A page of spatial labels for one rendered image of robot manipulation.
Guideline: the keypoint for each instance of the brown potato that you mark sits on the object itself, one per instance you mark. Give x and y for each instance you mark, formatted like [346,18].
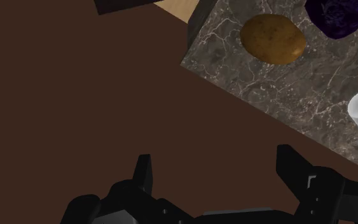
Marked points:
[272,39]

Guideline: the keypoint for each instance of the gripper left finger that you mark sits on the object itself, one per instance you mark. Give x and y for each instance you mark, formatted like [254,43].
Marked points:
[129,198]

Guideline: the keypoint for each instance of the dark purple leafy cabbage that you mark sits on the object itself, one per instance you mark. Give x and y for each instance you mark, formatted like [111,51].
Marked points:
[340,17]

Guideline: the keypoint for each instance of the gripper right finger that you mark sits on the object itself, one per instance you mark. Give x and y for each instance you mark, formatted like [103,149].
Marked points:
[324,192]

